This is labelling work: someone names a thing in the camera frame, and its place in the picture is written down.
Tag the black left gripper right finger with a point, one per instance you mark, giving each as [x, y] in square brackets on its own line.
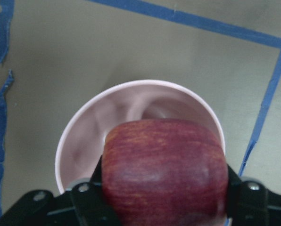
[246, 202]

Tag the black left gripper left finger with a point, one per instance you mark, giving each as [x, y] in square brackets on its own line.
[90, 206]

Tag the red apple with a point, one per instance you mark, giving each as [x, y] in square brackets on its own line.
[165, 173]

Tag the pink bowl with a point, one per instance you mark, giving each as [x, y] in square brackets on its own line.
[83, 140]

